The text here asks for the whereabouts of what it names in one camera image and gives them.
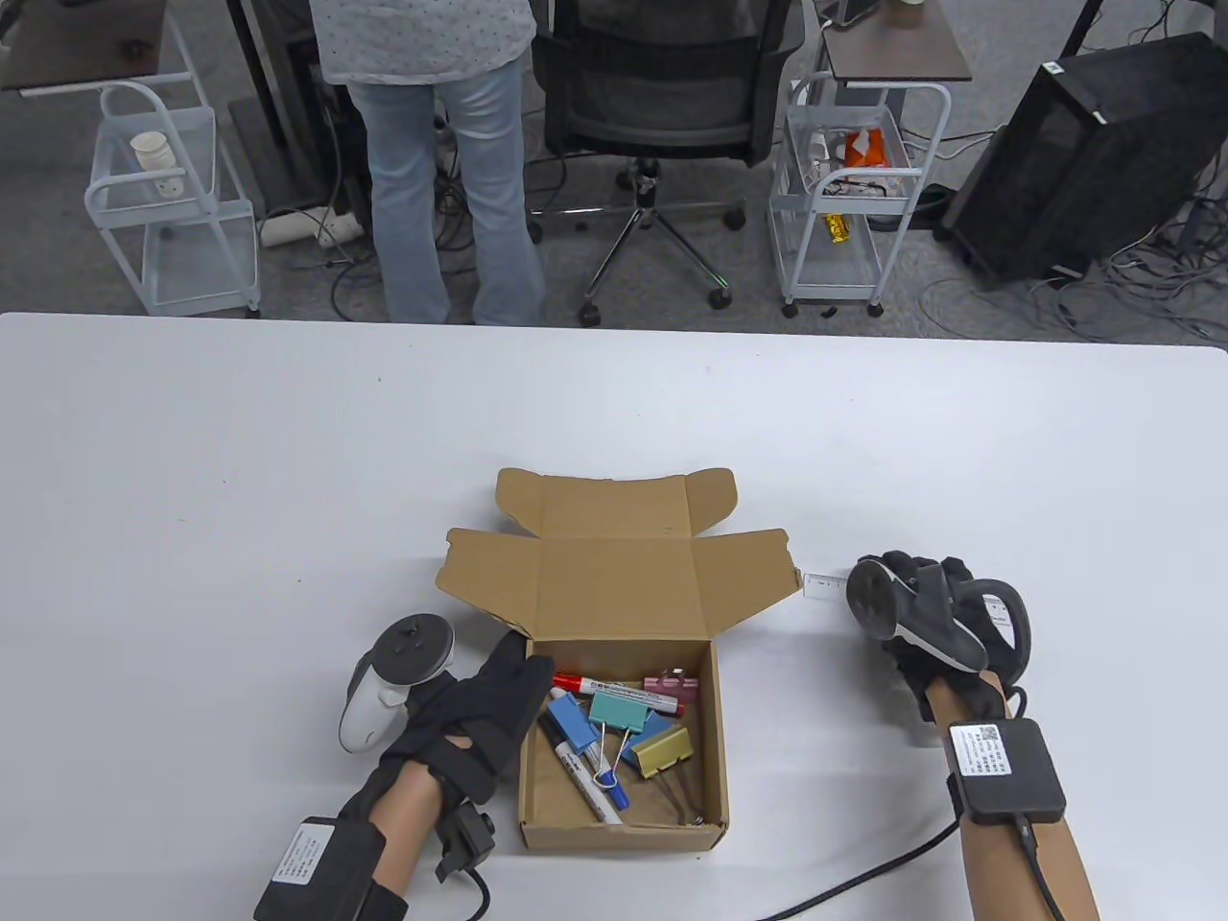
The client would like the red marker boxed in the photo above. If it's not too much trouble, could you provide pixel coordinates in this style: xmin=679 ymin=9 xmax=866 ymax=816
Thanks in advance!
xmin=552 ymin=672 xmax=684 ymax=719

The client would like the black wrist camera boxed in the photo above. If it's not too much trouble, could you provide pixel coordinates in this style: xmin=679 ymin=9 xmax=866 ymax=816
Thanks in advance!
xmin=437 ymin=806 xmax=497 ymax=884

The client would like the person's right forearm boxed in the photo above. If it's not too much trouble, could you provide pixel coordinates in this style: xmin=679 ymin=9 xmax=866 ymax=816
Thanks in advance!
xmin=926 ymin=686 xmax=1099 ymax=921

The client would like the blue marker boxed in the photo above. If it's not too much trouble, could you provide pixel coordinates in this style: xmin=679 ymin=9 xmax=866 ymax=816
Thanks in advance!
xmin=537 ymin=715 xmax=631 ymax=826

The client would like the white grey handheld controller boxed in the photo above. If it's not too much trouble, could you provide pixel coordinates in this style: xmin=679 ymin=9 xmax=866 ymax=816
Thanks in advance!
xmin=338 ymin=615 xmax=455 ymax=751
xmin=846 ymin=558 xmax=1035 ymax=687

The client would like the black desk leg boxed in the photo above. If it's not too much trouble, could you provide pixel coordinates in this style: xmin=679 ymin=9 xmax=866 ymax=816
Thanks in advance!
xmin=227 ymin=0 xmax=332 ymax=207

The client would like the person's left hand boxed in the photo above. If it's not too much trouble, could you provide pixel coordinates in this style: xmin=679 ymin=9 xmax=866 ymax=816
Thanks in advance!
xmin=379 ymin=630 xmax=555 ymax=807

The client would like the white power strip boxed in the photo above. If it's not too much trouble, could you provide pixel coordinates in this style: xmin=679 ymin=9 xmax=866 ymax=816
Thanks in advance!
xmin=261 ymin=208 xmax=364 ymax=248

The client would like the blue binder clip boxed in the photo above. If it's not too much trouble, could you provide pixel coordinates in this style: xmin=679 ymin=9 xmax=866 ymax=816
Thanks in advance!
xmin=547 ymin=695 xmax=593 ymax=751
xmin=619 ymin=715 xmax=673 ymax=759

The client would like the person's left forearm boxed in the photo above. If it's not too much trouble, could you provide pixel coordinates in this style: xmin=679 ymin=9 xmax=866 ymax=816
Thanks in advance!
xmin=365 ymin=763 xmax=450 ymax=893

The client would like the brown side table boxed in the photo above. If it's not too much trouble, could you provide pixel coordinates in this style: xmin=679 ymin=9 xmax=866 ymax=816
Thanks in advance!
xmin=820 ymin=0 xmax=973 ymax=87

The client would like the white metal cart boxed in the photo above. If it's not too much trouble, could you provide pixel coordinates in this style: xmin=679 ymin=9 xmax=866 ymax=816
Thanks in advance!
xmin=84 ymin=82 xmax=262 ymax=318
xmin=767 ymin=72 xmax=953 ymax=319

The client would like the white red cable bundle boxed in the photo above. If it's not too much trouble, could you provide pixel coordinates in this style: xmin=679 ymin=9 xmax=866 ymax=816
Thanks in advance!
xmin=815 ymin=171 xmax=898 ymax=202

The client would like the yellow binder clip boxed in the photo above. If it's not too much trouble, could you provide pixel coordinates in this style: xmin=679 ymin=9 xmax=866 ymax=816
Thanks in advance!
xmin=628 ymin=726 xmax=708 ymax=824

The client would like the brown desk with white frame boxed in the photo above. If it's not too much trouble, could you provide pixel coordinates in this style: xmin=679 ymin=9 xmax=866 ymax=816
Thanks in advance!
xmin=0 ymin=0 xmax=207 ymax=97

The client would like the person's right hand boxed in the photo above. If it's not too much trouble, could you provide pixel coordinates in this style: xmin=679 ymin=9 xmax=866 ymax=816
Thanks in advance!
xmin=854 ymin=550 xmax=1035 ymax=725

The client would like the black wrist sensor box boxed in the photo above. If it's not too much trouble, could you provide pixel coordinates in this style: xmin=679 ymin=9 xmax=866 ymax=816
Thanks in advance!
xmin=948 ymin=720 xmax=1068 ymax=826
xmin=254 ymin=816 xmax=388 ymax=921

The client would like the teal binder clip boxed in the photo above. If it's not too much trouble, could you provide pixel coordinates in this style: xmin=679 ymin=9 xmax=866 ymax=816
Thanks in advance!
xmin=587 ymin=689 xmax=663 ymax=788

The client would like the black mesh office chair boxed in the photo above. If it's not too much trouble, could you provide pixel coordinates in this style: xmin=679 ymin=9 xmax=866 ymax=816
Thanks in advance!
xmin=528 ymin=0 xmax=807 ymax=327

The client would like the black computer tower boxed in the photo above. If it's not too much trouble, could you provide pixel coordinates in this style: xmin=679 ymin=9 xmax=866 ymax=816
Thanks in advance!
xmin=940 ymin=32 xmax=1228 ymax=286

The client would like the brown cardboard mailer box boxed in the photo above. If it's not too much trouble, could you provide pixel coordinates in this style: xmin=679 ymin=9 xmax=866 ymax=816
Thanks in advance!
xmin=434 ymin=467 xmax=805 ymax=853

